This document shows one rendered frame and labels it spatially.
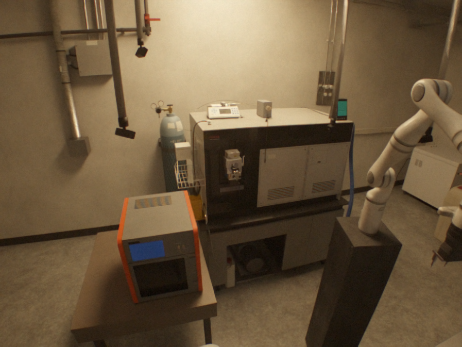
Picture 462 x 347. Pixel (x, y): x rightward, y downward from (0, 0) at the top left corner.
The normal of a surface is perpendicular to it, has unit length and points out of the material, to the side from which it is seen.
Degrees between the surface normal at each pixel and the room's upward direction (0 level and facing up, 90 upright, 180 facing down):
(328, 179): 90
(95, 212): 90
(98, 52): 90
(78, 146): 90
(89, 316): 0
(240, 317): 0
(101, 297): 0
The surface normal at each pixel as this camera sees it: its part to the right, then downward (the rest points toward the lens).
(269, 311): 0.00, -0.91
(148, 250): 0.28, 0.39
